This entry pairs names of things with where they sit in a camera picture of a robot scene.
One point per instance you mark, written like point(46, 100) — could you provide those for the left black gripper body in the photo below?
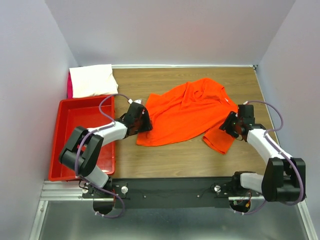
point(144, 119)

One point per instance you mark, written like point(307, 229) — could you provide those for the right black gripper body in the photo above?
point(229, 125)

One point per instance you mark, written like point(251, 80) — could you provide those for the orange t-shirt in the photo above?
point(187, 111)

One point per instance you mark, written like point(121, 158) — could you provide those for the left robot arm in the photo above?
point(82, 149)

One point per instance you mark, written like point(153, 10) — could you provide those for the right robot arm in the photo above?
point(284, 178)

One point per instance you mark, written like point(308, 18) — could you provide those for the folded white t-shirt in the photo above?
point(93, 80)

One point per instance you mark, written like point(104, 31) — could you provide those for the red plastic bin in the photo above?
point(82, 112)

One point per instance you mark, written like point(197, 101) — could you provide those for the folded pink t-shirt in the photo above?
point(69, 87)

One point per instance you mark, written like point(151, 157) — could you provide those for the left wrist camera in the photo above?
point(137, 101)

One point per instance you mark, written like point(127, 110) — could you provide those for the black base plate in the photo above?
point(169, 193)

